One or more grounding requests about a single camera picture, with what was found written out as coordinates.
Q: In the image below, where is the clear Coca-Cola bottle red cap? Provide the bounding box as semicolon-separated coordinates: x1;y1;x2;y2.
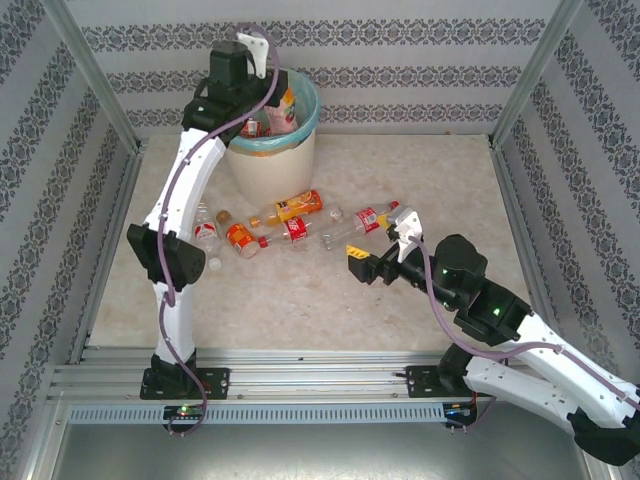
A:
319;199;401;251
256;207;347;250

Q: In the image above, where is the clear bottle red label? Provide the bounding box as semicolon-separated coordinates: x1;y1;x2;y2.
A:
238;117;266;139

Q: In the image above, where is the orange juice bottle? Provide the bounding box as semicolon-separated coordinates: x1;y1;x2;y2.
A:
248;188;325;230

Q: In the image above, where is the small orange label bottle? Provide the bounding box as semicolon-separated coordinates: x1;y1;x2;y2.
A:
214;208;260;260

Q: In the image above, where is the clear bottle white cap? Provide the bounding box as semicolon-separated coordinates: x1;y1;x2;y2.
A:
192;201;225;272

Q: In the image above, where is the cream plastic bin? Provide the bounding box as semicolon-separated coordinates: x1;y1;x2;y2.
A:
207;67;322;206

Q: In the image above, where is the small controller board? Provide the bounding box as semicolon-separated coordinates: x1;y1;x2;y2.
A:
443;401;479;420
163;403;206;421

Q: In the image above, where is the grey metal bottom panel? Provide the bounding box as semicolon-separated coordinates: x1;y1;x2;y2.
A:
47;422;609;480

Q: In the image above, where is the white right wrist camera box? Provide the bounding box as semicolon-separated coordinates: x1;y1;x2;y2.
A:
387;203;425;261

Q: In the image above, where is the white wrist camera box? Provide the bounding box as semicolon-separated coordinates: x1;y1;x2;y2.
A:
236;30;272;80
387;203;425;261

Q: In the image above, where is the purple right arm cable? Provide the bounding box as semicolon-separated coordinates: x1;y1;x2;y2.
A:
410;237;640;436

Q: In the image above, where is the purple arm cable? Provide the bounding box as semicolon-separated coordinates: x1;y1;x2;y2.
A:
410;237;640;436
156;21;281;439

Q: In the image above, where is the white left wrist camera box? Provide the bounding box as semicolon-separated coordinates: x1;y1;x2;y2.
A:
236;30;272;80

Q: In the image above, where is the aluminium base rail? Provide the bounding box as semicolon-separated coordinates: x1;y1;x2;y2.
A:
47;346;594;401

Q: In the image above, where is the aluminium frame post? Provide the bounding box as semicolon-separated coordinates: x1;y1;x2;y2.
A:
40;0;146;151
491;0;585;146

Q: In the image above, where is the grey slotted cable duct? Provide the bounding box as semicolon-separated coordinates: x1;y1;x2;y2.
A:
67;402;449;427

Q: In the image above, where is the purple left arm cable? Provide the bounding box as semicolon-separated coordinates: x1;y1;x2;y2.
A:
156;21;281;439

